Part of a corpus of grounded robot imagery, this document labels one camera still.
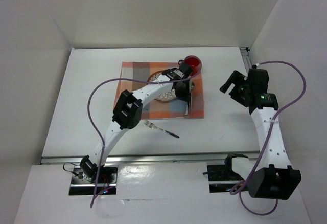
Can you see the red enamel mug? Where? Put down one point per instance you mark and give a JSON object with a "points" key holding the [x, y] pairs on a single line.
{"points": [[192, 64]]}

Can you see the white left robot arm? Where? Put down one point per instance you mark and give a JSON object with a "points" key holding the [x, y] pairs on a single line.
{"points": [[128, 111]]}

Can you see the aluminium front rail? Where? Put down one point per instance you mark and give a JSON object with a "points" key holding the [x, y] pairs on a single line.
{"points": [[151, 158]]}

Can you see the floral patterned ceramic plate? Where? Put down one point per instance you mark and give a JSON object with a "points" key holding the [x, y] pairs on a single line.
{"points": [[167, 96]]}

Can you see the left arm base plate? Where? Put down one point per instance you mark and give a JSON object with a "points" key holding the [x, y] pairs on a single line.
{"points": [[82, 185]]}

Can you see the silver fork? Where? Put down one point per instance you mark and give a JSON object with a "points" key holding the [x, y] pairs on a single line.
{"points": [[153, 126]]}

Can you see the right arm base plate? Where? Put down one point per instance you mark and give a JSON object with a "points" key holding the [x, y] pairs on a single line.
{"points": [[221, 178]]}

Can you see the silver spoon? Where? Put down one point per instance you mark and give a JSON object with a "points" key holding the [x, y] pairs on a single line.
{"points": [[192, 86]]}

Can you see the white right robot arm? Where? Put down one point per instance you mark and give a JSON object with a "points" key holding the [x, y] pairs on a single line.
{"points": [[272, 176]]}

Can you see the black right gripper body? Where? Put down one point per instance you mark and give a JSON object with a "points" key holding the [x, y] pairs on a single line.
{"points": [[238, 93]]}

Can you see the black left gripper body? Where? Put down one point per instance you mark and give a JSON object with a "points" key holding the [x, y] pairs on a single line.
{"points": [[183, 91]]}

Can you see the aluminium side rail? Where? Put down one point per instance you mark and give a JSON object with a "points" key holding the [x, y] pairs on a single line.
{"points": [[246, 57]]}

